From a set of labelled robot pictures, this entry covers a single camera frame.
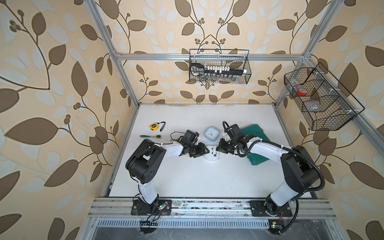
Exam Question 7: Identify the light blue alarm clock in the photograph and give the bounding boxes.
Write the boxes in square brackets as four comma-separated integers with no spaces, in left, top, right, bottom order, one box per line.
[204,126,220,142]

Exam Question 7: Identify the black handled scissors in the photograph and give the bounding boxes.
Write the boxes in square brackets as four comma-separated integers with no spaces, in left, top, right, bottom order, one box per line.
[190,63,211,77]

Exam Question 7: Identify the yellow tape measure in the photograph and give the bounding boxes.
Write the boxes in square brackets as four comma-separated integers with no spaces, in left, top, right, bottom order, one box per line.
[149,121,166,132]

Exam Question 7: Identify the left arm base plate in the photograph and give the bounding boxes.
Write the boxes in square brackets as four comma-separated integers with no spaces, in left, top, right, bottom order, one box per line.
[131,199,173,216]

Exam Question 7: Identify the teal handled ratchet tool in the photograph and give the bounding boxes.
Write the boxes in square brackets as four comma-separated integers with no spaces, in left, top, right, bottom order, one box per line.
[140,135,162,139]

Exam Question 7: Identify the clear plastic bag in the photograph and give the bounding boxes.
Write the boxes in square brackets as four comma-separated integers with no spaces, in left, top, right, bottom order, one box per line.
[304,99,323,113]

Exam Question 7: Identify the green plastic case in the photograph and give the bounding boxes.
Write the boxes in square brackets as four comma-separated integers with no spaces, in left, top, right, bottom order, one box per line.
[241,124,270,166]

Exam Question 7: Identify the black wire basket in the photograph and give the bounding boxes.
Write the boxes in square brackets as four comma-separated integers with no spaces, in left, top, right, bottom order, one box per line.
[189,48,252,85]
[284,62,365,131]

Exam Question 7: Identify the aluminium front rail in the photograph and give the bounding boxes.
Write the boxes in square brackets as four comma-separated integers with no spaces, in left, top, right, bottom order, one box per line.
[88,198,337,220]

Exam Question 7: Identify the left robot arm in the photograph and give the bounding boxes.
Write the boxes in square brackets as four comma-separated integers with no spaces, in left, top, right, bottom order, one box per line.
[126,139,210,206]

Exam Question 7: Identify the socket bit rail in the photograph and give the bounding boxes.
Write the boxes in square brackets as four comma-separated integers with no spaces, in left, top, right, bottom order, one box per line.
[208,66,248,76]

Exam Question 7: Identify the back black wire basket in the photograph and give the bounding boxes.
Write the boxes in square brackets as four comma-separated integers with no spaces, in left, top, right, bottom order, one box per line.
[189,48,252,85]

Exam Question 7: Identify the red tape roll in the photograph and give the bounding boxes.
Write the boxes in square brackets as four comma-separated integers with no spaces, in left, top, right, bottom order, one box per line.
[296,88,308,97]

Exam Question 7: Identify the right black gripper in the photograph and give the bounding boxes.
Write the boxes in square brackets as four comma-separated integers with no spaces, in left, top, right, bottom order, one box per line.
[215,138,237,155]

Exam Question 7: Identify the right black wire basket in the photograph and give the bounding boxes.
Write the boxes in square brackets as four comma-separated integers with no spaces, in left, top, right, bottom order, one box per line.
[284,62,365,131]

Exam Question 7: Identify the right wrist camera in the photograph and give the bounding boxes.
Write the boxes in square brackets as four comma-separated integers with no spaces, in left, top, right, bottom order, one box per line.
[225,124,245,142]

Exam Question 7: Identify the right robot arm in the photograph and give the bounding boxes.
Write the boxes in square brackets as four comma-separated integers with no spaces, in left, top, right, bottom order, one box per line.
[216,136,325,216]

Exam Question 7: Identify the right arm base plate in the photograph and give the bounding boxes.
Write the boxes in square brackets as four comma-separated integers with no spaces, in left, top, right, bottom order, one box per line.
[250,200,293,217]

